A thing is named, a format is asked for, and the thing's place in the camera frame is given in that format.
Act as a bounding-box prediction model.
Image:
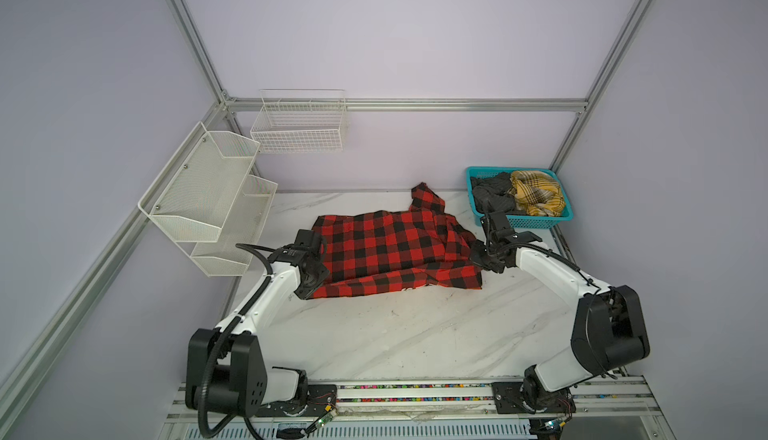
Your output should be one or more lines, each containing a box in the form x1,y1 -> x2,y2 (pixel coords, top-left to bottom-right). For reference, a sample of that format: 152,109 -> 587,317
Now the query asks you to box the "red black plaid shirt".
312,182 -> 483,299

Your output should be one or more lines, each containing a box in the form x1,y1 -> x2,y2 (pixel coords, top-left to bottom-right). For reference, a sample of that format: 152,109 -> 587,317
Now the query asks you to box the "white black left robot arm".
185,243 -> 329,420

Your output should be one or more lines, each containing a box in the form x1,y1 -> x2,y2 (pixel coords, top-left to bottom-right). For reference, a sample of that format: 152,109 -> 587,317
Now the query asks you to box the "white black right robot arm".
470,232 -> 650,413

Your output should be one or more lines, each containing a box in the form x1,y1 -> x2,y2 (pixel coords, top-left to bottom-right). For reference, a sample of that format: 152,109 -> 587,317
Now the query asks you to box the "teal plastic basket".
465,166 -> 574,229

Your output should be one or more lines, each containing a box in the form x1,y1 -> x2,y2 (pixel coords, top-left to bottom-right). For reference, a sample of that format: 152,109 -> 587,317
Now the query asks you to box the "dark grey shirt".
470,172 -> 518,215

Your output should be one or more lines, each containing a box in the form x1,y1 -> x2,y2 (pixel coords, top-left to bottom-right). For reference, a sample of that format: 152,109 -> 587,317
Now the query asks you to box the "yellow plaid shirt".
509,170 -> 566,217

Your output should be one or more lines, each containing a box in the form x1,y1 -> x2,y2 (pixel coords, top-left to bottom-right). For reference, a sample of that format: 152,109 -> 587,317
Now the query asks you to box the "white mesh lower shelf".
191,174 -> 278,277

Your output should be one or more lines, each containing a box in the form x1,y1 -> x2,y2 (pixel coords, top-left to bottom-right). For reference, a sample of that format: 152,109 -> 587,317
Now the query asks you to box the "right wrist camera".
481,212 -> 517,244

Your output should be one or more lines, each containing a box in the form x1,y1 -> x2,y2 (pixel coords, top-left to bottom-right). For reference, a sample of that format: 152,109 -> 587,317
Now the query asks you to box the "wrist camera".
293,229 -> 326,257
481,212 -> 517,244

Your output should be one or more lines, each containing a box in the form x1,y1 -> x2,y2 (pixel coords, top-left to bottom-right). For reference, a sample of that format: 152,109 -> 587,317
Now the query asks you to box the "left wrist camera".
293,229 -> 326,257

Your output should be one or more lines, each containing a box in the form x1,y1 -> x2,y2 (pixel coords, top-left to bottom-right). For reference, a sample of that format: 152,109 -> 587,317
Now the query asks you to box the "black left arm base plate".
256,383 -> 338,418

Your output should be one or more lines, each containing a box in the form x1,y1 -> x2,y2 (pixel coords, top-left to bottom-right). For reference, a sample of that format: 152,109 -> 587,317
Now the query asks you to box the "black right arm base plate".
491,381 -> 576,415

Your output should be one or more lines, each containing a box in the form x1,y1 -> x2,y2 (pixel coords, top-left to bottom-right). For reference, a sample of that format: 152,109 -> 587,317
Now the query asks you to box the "white wire basket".
250,90 -> 349,153

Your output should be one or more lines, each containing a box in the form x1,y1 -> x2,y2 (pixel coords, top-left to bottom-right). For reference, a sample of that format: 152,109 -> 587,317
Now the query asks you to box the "aluminium mounting rail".
161,375 -> 664,426

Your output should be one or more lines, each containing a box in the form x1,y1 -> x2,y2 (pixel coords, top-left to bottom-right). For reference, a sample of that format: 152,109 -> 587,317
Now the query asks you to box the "aluminium frame profile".
1,0 -> 656,435

